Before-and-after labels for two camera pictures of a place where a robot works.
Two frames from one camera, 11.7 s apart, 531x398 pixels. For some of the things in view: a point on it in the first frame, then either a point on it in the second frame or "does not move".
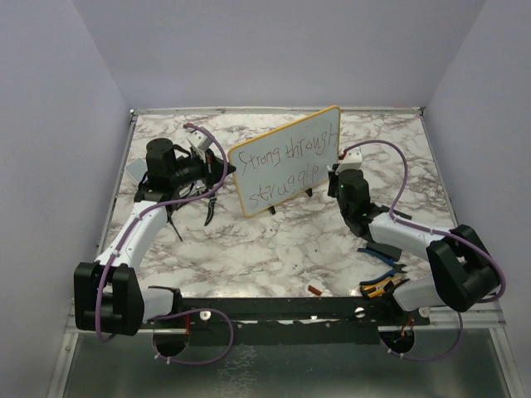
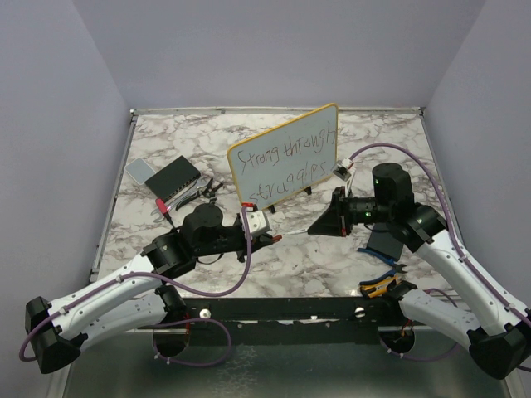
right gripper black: (334, 177) -> (337, 220)
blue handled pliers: (397, 267) does not move
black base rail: (293, 321) does not move
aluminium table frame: (283, 253) does not move
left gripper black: (214, 169) -> (259, 241)
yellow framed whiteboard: (288, 162) does not move
